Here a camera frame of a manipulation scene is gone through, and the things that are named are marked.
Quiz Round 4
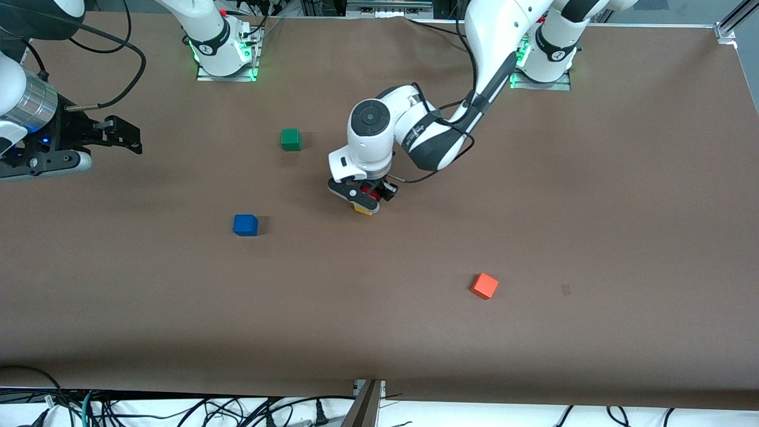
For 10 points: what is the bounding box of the metal table edge bracket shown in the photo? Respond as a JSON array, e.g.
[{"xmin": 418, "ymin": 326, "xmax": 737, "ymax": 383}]
[{"xmin": 340, "ymin": 378, "xmax": 387, "ymax": 427}]

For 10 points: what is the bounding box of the black base power cable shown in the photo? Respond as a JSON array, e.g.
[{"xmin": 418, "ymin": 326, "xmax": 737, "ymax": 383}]
[{"xmin": 406, "ymin": 17, "xmax": 472, "ymax": 39}]

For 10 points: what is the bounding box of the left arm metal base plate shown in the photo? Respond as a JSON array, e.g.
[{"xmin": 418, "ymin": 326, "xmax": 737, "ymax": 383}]
[{"xmin": 509, "ymin": 33, "xmax": 573, "ymax": 91}]

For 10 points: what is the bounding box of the orange cube block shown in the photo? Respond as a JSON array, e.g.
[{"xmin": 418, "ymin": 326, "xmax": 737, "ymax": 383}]
[{"xmin": 470, "ymin": 272, "xmax": 500, "ymax": 301}]

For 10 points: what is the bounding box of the aluminium frame profile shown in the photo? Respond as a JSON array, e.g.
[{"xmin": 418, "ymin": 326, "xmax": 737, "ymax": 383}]
[{"xmin": 715, "ymin": 0, "xmax": 759, "ymax": 43}]

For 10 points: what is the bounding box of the black looped cable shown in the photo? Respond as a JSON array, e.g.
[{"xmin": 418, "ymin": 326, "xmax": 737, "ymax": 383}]
[{"xmin": 0, "ymin": 365, "xmax": 69, "ymax": 427}]

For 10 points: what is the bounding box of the silver rail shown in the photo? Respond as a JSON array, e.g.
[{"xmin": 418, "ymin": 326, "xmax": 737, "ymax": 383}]
[{"xmin": 346, "ymin": 0, "xmax": 435, "ymax": 18}]

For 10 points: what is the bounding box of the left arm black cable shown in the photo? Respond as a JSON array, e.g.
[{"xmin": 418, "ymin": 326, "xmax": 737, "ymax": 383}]
[{"xmin": 388, "ymin": 24, "xmax": 476, "ymax": 184}]

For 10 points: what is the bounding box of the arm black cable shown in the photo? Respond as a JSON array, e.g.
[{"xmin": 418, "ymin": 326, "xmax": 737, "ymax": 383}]
[
  {"xmin": 18, "ymin": 0, "xmax": 148, "ymax": 113},
  {"xmin": 388, "ymin": 24, "xmax": 476, "ymax": 184}
]

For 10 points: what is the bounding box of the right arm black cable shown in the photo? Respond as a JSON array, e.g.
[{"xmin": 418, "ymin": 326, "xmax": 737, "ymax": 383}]
[{"xmin": 18, "ymin": 0, "xmax": 148, "ymax": 113}]

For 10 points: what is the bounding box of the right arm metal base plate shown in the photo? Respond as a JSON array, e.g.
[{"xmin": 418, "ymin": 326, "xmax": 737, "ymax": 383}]
[{"xmin": 196, "ymin": 27, "xmax": 262, "ymax": 82}]

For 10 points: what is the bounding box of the brown table cover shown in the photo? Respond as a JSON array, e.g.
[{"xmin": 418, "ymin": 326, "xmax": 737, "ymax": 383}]
[{"xmin": 0, "ymin": 12, "xmax": 759, "ymax": 411}]

